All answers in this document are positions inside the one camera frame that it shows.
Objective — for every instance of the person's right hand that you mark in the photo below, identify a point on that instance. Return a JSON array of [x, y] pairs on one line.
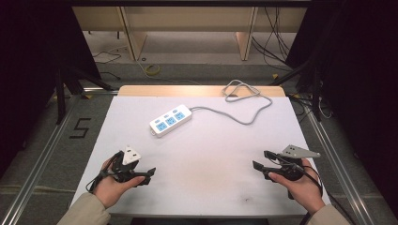
[[302, 188]]

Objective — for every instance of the light wooden shelf unit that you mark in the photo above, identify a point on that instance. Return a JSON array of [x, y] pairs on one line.
[[191, 28]]

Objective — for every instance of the black metal stand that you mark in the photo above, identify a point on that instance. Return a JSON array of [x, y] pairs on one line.
[[305, 84], [73, 84]]

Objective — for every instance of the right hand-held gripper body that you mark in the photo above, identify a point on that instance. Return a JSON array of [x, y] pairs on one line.
[[293, 162]]

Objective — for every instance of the yellow tape roll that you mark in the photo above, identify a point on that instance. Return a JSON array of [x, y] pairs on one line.
[[152, 69]]

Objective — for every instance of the aluminium floor rail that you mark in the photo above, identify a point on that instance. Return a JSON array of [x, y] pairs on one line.
[[36, 162], [339, 165]]

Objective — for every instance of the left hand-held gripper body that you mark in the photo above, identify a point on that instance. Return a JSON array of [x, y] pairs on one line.
[[129, 156]]

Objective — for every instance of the white power strip blue sockets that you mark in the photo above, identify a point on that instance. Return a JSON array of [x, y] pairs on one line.
[[171, 120]]

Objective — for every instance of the person's left hand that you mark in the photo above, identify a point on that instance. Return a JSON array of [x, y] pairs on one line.
[[113, 187]]

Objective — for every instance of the black tape floor mark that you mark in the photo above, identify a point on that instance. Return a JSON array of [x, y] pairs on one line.
[[80, 128]]

